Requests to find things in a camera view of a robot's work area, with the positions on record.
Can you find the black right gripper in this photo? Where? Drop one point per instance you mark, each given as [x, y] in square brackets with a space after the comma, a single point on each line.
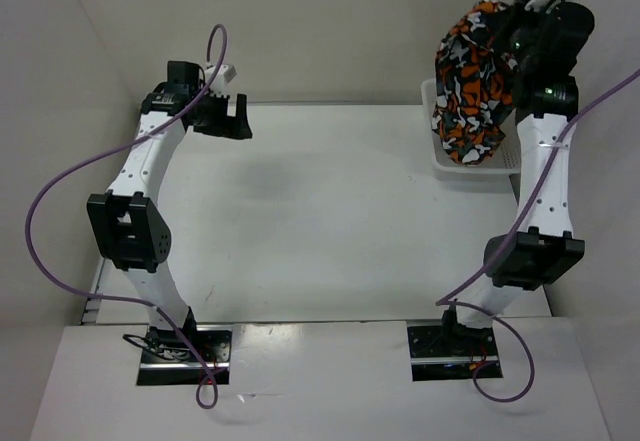
[517, 12]

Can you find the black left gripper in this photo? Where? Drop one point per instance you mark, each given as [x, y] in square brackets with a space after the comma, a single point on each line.
[234, 127]

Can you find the orange camouflage shorts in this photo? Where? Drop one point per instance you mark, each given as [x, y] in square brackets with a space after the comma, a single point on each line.
[474, 83]

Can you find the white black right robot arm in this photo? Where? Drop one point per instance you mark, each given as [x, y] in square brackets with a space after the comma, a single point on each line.
[541, 246]

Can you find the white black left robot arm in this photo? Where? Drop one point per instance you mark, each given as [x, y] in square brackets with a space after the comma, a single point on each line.
[127, 224]

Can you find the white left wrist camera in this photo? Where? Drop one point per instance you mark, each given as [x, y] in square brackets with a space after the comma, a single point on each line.
[221, 82]

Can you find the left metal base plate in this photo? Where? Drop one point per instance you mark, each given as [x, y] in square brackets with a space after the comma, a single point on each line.
[174, 364]

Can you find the metal base plate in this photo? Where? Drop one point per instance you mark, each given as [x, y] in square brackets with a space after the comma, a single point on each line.
[174, 364]
[433, 359]

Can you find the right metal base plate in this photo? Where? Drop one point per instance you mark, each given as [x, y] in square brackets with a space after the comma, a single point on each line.
[433, 359]

